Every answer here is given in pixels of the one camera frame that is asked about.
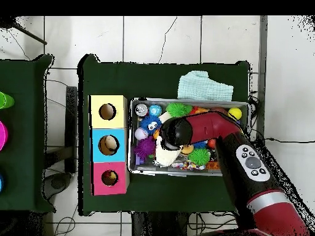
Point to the purple spiky ball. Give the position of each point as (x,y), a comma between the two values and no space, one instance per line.
(145,146)

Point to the cream yellow muslin cloth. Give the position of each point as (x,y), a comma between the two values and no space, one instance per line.
(166,156)

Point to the mint green muslin cloth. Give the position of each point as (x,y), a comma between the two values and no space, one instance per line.
(204,87)

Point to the brown teddy bear plush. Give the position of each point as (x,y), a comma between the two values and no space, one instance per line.
(110,178)

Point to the clear mesh bin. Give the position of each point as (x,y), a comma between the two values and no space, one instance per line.
(140,169)

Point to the wooden box with three holes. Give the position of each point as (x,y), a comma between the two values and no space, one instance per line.
(96,147)

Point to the blue spiky ball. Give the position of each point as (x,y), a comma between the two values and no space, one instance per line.
(151,124)

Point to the white baseball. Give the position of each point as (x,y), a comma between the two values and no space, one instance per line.
(141,133)

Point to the small globe ball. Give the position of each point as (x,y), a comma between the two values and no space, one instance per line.
(155,110)

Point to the silver can with pull tab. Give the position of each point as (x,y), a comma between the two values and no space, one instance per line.
(141,109)

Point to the large green spiky ball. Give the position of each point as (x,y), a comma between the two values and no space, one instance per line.
(178,109)

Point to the small green spiky ball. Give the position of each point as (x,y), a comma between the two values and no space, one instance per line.
(200,157)

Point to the dark green table cloth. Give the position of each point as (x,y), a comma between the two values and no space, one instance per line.
(162,78)

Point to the yellow ball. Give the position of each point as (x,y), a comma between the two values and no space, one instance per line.
(235,112)

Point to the black floor stand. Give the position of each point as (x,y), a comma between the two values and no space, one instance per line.
(71,128)

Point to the green cloth side table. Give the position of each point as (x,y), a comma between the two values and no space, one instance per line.
(27,191)

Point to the green cup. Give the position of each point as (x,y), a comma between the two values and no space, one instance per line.
(5,101)

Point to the pink bowl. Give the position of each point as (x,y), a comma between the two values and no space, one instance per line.
(2,135)

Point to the blue cup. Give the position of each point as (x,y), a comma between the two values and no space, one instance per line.
(1,183)

